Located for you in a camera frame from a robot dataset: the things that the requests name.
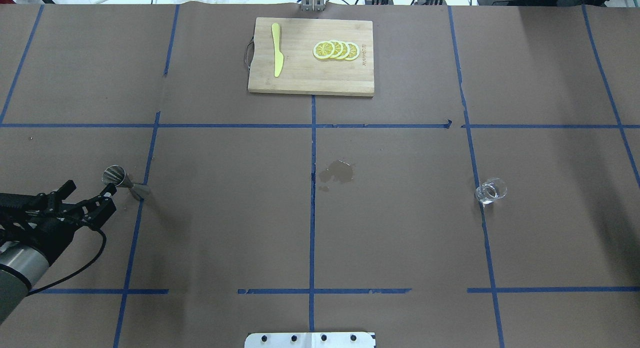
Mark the bamboo cutting board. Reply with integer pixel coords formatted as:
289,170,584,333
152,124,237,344
247,16,375,97

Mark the small clear glass beaker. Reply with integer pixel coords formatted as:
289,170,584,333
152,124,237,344
475,177,508,205

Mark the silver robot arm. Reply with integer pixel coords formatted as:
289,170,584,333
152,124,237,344
0,180,117,321

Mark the lemon slice nearest board edge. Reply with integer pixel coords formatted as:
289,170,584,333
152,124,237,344
312,40,336,60

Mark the steel jigger measuring cup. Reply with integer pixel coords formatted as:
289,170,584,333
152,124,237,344
101,165,151,201

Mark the lemon slice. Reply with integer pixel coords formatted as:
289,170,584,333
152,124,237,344
343,42,361,61
329,39,343,59
336,42,351,60

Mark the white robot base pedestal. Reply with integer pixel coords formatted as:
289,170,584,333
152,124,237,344
244,332,377,348

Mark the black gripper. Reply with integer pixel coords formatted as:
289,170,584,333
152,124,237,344
1,180,117,249

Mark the yellow plastic knife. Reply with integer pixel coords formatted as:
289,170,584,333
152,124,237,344
270,22,285,78

